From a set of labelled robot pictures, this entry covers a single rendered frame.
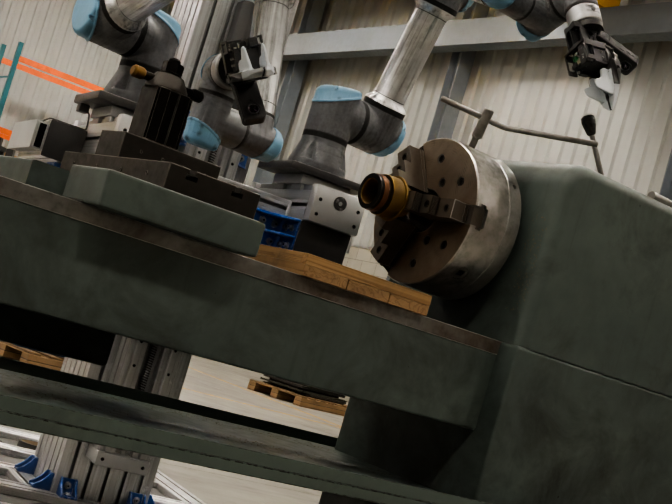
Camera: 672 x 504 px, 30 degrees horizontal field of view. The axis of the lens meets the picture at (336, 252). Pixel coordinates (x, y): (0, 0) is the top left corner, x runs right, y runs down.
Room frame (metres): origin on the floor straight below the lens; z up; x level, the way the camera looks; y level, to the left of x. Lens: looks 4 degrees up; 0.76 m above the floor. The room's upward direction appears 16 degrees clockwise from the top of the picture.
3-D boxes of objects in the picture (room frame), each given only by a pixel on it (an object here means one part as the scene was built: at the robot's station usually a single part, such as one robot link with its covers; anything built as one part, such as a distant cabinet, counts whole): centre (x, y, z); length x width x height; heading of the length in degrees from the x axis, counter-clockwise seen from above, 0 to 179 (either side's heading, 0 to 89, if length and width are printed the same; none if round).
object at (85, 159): (2.22, 0.35, 0.95); 0.43 x 0.18 x 0.04; 35
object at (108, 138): (2.29, 0.36, 1.00); 0.20 x 0.10 x 0.05; 125
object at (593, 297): (2.83, -0.50, 1.06); 0.59 x 0.48 x 0.39; 125
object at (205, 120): (2.49, 0.31, 1.12); 0.11 x 0.08 x 0.11; 134
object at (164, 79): (2.28, 0.38, 1.14); 0.08 x 0.08 x 0.03
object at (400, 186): (2.50, -0.07, 1.08); 0.09 x 0.09 x 0.09; 36
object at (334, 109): (3.14, 0.10, 1.33); 0.13 x 0.12 x 0.14; 128
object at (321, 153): (3.13, 0.11, 1.21); 0.15 x 0.15 x 0.10
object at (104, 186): (2.21, 0.40, 0.90); 0.53 x 0.30 x 0.06; 35
